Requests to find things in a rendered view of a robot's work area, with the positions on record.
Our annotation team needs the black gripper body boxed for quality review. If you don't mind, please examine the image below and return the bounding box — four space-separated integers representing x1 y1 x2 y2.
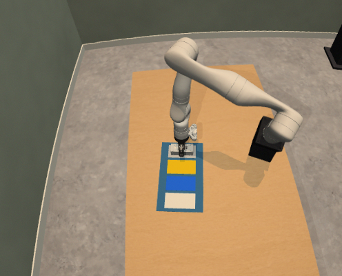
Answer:
174 136 189 147

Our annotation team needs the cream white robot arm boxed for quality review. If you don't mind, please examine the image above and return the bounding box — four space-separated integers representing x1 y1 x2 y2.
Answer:
164 37 303 143

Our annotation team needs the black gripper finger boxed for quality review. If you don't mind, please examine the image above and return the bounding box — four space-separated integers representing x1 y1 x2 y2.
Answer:
178 142 185 157

